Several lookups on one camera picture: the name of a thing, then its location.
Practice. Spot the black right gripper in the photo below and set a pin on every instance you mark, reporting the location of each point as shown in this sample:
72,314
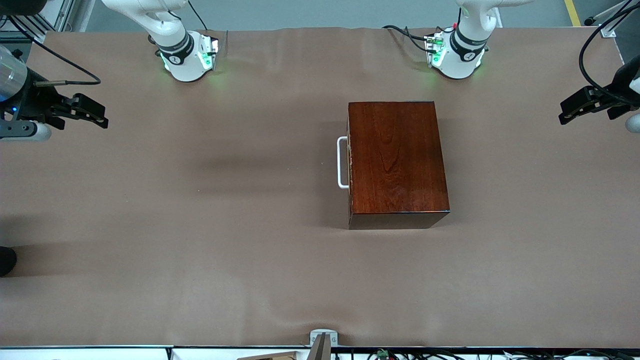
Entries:
39,102

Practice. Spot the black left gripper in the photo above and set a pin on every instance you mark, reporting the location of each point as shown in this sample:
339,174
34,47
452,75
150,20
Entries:
613,94

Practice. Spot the wooden drawer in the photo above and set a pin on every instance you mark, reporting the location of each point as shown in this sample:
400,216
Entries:
349,150

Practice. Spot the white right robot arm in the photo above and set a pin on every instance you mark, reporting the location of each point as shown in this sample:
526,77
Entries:
175,50

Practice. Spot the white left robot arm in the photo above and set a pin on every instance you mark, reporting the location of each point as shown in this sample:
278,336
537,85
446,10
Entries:
465,50

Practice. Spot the dark wooden drawer cabinet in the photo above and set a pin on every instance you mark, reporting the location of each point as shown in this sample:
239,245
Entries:
395,160

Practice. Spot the black round object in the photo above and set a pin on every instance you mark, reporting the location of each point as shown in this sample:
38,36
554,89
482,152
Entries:
6,261

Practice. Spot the brown table cover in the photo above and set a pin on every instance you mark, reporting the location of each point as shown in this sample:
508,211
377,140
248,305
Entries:
200,250

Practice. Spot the brown cardboard piece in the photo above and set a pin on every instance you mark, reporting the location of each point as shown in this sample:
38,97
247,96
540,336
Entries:
275,357

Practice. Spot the green connector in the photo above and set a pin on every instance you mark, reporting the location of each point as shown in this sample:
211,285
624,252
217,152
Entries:
383,354

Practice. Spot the grey metal table clamp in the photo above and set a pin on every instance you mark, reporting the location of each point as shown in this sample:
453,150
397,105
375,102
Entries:
322,345

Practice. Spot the small metal corner bracket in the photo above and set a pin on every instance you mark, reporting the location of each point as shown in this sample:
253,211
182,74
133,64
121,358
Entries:
608,32

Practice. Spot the aluminium frame profile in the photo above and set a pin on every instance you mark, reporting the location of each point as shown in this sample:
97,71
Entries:
62,12

